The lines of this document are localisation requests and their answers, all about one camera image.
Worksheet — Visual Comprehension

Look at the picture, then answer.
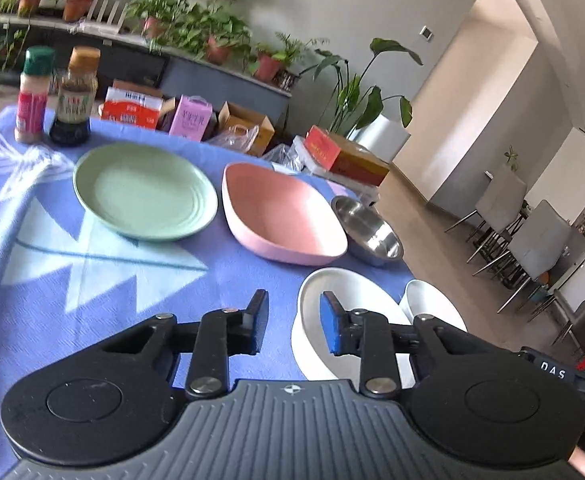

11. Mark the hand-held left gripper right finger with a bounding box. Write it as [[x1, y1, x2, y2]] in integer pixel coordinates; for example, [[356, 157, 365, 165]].
[[321, 291, 503, 402]]

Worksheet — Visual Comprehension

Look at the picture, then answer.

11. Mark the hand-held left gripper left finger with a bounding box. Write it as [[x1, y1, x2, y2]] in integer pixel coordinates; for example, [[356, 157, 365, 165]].
[[103, 289, 270, 403]]

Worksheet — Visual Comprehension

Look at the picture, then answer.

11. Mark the white plate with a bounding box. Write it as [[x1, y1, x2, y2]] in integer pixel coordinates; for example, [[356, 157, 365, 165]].
[[291, 267, 417, 390]]

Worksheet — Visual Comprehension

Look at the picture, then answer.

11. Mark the pink oval dish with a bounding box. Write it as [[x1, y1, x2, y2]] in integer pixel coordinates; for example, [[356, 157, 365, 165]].
[[221, 161, 349, 267]]

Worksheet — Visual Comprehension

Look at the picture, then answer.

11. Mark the green plate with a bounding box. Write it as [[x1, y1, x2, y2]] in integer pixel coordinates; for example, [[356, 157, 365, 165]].
[[72, 142, 219, 242]]

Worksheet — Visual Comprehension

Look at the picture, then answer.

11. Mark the stainless steel bowl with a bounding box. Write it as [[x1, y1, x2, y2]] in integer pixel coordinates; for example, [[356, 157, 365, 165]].
[[330, 195, 405, 268]]

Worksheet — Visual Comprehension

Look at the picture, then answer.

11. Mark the white bowl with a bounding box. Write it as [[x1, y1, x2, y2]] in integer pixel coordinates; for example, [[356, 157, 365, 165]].
[[399, 279, 468, 333]]

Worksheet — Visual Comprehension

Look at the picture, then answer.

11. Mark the grey dining chair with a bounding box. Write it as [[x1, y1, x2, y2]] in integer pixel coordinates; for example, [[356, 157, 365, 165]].
[[445, 162, 528, 242], [472, 200, 585, 313]]

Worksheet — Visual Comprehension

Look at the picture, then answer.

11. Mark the blue printed tablecloth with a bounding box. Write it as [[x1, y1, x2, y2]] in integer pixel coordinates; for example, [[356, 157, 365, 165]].
[[0, 105, 418, 473]]

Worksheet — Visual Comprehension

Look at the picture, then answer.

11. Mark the red gift box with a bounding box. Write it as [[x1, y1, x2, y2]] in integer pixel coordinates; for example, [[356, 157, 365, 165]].
[[305, 125, 390, 187]]

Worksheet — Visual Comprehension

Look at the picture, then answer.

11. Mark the clear plastic bag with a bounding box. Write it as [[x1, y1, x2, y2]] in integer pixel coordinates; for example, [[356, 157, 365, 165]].
[[207, 124, 259, 153]]

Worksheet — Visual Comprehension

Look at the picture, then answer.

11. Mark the open cardboard box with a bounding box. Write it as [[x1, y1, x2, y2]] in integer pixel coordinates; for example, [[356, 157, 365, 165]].
[[220, 101, 276, 157]]

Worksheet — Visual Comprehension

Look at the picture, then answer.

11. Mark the large plant in white planter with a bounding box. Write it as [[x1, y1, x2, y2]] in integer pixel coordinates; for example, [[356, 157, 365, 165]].
[[299, 37, 423, 163]]

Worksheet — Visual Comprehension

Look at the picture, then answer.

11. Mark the pink carton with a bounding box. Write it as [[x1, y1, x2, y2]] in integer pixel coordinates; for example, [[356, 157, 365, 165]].
[[169, 95, 213, 141]]

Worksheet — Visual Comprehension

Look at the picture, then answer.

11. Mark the red and white carton box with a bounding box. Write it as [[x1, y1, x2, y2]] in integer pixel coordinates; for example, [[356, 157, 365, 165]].
[[98, 86, 166, 130]]

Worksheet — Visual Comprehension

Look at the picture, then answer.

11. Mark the row of potted plants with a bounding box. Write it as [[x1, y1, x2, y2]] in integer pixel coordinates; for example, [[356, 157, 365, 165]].
[[0, 15, 293, 106]]

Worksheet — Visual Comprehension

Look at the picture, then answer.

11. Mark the brown-capped soy sauce bottle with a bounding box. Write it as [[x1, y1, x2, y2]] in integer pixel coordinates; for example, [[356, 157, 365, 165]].
[[49, 46, 101, 148]]

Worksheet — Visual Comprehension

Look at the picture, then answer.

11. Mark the green-capped seasoning bottle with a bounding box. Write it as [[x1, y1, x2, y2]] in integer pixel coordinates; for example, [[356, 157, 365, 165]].
[[14, 45, 56, 145]]

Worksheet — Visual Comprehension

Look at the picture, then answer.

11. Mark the white slatted rack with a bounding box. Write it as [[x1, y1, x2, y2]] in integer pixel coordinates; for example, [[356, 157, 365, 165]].
[[79, 0, 126, 32]]

